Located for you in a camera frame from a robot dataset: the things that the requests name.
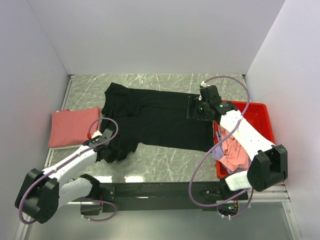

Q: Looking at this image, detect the black t-shirt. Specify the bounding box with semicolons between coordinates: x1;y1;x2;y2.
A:
100;82;214;162

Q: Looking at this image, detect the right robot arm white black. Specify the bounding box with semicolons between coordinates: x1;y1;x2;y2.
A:
187;83;288;200

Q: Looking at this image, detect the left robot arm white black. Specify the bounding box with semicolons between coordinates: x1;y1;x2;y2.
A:
14;128;118;225

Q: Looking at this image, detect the folded red t-shirt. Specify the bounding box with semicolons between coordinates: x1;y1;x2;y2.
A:
48;106;101;149

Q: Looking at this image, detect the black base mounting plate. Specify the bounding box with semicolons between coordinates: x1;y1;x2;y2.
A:
94;181;249;211

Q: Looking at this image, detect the red plastic bin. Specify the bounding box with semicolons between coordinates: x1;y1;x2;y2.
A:
213;101;275;179

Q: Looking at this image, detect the pink garment in bin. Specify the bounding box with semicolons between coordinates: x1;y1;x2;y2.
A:
217;124;252;173

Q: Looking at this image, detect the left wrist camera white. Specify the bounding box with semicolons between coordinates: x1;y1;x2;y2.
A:
87;130;102;139

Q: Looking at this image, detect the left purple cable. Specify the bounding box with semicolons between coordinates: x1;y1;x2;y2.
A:
18;117;120;224

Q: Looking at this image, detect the aluminium frame rail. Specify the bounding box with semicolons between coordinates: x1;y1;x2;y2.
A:
26;184;291;205

